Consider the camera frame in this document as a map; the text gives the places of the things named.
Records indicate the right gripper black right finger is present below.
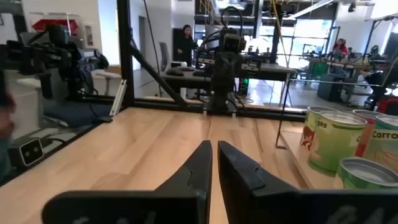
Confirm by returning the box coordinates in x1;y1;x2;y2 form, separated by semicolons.
217;140;398;224

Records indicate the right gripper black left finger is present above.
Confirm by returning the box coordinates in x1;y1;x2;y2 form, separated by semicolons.
42;139;214;224

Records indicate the spaghetti sauce can red swirl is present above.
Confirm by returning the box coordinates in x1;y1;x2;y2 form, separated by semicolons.
299;105;338;153

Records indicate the green oranges can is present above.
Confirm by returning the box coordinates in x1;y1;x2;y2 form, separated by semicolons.
307;111;368;175

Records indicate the green sliced peaches can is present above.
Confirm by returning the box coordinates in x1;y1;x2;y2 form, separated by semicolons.
336;156;398;191

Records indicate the yellow carrots can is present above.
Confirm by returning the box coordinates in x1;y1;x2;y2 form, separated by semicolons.
363;114;398;174

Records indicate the black desk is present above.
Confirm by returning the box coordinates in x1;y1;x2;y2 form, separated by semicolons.
160;62;298;94

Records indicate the person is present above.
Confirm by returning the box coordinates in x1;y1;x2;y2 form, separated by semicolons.
177;24;199;68
0;71;17;183
331;37;349;57

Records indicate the grey office chair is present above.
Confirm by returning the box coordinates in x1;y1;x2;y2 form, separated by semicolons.
158;42;172;73

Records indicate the green crate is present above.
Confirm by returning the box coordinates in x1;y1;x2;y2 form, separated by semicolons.
307;60;329;78

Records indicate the black bin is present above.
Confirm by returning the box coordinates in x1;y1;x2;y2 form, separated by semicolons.
316;73;343;103

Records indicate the plain red can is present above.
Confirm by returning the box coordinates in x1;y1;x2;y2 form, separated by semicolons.
352;109;384;158

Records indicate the white stool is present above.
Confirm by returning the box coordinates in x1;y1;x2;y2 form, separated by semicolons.
93;70;123;96

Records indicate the blue jacket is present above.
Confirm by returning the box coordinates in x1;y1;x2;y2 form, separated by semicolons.
76;49;109;94

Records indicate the red bag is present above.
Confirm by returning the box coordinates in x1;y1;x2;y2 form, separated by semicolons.
377;95;398;116

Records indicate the black equipment stand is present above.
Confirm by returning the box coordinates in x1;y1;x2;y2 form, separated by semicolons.
0;23;81;100

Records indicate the left arm's black wrist camera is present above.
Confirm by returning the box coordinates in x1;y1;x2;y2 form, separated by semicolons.
219;28;247;53

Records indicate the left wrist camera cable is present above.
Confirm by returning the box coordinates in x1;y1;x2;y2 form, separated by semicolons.
220;6;244;32

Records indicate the black aluminium rig frame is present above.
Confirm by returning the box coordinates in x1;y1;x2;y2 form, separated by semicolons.
0;0;307;187

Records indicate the white frame bracket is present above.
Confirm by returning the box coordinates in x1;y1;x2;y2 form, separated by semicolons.
109;79;128;118

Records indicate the white-rimmed table camera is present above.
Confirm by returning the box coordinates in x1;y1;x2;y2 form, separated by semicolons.
19;138;45;167

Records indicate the red wall sign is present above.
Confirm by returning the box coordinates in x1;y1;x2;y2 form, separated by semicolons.
32;19;79;34

